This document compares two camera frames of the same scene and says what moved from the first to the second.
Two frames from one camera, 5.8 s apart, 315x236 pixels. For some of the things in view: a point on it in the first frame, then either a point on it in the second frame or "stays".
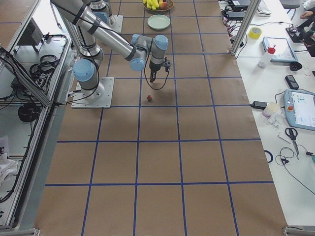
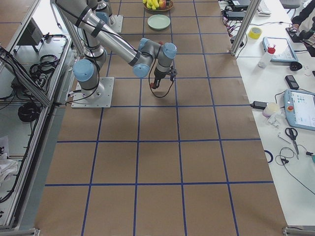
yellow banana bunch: x=152 y=4 stays
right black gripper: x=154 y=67 to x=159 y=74
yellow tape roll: x=255 y=33 stays
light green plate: x=158 y=22 stays
